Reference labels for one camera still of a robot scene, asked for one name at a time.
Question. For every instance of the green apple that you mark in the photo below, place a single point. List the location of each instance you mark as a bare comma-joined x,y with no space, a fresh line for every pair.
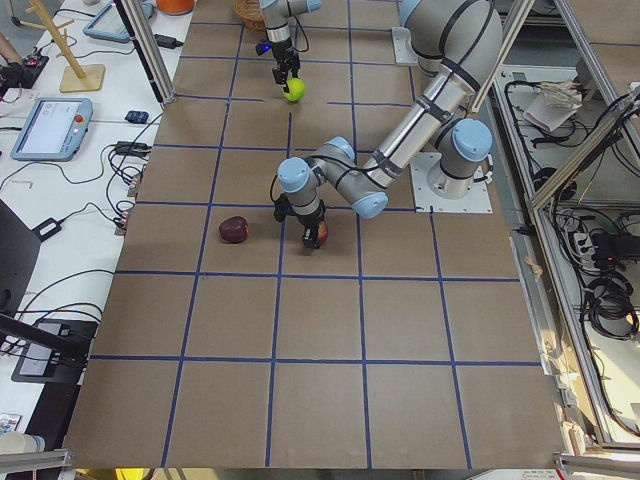
296,90

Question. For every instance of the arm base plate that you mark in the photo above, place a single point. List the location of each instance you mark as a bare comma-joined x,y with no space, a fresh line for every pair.
434,191
403,52

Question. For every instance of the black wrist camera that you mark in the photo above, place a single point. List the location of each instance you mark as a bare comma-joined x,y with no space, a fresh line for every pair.
262,48
282,208

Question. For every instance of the small blue device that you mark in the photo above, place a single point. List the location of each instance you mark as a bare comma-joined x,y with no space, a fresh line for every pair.
137,117

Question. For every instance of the near teach pendant tablet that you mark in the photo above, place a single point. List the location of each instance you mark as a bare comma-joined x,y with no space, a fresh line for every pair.
54,130

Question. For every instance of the teach pendant tablet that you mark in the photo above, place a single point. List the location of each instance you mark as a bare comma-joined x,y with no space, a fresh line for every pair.
54,130
107,25

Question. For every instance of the brown wicker basket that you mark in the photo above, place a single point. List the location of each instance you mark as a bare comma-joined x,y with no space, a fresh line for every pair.
250,14

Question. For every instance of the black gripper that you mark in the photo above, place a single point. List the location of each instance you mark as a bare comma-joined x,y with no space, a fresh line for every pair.
309,220
281,54

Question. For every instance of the orange bucket with lid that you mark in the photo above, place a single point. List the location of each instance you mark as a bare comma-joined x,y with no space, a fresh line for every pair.
175,7

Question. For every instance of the dark red apple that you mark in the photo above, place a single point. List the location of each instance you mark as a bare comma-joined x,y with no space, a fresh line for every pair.
234,230

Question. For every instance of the aluminium frame post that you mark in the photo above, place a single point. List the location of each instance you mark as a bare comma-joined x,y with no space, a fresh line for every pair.
144,42

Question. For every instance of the red yellow apple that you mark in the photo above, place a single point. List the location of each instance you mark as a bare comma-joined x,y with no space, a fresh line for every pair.
321,235

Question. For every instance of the wooden mug tree stand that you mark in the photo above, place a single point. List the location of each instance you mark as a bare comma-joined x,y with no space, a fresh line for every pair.
76,78

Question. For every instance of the black power adapter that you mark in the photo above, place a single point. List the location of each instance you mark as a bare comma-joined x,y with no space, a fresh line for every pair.
167,42

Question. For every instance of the far teach pendant tablet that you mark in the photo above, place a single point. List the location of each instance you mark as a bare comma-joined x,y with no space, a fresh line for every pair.
107,25

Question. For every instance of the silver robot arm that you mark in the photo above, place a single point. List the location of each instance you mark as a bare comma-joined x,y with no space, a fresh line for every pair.
457,43
276,15

